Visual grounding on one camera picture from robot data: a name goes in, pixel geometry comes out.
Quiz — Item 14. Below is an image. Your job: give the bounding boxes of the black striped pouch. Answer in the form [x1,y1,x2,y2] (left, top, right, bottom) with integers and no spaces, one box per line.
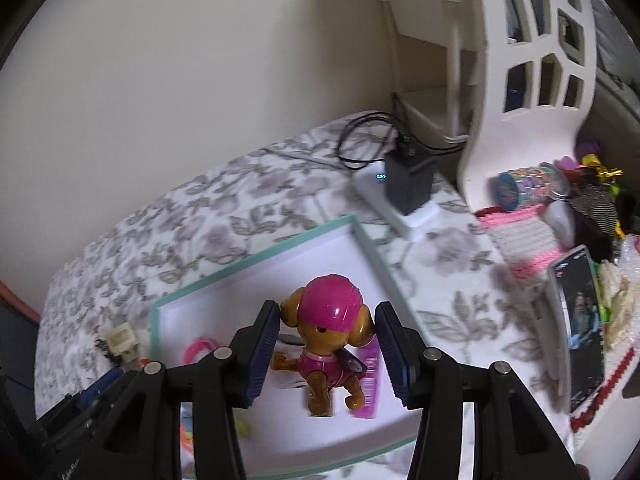
[567,180,623,261]

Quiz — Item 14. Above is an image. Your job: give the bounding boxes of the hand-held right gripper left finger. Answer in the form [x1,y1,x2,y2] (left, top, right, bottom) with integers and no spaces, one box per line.
[87,300,281,480]

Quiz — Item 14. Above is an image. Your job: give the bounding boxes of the white tray with teal rim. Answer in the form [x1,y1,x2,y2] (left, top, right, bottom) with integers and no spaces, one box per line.
[148,214,426,476]

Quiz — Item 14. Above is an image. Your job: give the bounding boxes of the colourful round tin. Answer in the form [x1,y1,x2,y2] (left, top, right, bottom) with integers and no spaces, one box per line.
[490,162,571,213]

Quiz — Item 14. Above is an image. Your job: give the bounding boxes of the pink and white crochet cloth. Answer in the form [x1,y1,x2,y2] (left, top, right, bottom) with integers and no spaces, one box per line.
[475,205,563,288]

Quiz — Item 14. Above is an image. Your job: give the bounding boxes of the black smartphone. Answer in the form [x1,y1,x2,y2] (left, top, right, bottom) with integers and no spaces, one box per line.
[547,245,606,413]

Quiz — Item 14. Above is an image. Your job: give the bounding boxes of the white power strip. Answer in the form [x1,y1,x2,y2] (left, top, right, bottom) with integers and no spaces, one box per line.
[350,164,443,241]

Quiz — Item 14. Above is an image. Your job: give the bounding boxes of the small cream plastic box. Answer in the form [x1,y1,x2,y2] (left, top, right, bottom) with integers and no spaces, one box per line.
[102,324,141,363]

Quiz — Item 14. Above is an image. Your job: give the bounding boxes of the red and white crochet cloth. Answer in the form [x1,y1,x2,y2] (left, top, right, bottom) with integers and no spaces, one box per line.
[570,345,640,436]

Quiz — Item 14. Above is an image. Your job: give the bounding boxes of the cream lace fabric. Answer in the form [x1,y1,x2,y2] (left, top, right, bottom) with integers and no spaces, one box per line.
[597,260,633,351]

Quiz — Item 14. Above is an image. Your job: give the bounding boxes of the brown wooden bed frame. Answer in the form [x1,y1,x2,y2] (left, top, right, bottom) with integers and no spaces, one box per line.
[0,280,42,323]

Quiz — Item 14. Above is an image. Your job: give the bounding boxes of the pink comb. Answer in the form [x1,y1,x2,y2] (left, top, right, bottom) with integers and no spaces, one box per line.
[350,340,383,418]

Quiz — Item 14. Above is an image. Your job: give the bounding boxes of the black power adapter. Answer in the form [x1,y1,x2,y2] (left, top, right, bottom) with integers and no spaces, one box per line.
[382,147,435,217]

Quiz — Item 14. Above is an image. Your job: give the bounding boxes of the black cable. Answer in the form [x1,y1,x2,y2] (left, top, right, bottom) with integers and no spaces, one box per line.
[337,92,468,171]

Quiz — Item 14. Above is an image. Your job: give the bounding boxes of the grey floral bed sheet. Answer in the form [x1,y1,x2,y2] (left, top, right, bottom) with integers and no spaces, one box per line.
[34,109,640,480]

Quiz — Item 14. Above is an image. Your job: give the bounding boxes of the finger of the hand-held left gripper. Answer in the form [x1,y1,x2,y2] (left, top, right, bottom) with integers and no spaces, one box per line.
[75,367,127,407]

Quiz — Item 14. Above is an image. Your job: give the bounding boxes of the pink dog figurine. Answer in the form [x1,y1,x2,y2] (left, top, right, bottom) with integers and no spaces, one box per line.
[270,274,377,418]

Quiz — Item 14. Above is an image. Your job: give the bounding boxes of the grey long flat object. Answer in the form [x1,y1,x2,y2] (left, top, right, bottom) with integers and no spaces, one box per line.
[530,290,571,411]

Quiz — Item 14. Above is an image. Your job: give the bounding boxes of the cream plastic basket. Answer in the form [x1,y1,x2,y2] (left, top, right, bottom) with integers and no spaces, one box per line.
[457,0,598,213]

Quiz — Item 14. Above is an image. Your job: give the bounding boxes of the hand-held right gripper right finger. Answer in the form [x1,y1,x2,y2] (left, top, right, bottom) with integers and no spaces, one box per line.
[374,301,576,480]

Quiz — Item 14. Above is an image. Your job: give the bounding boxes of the pink plastic ring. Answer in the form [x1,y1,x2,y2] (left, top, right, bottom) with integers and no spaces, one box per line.
[182,337,221,367]

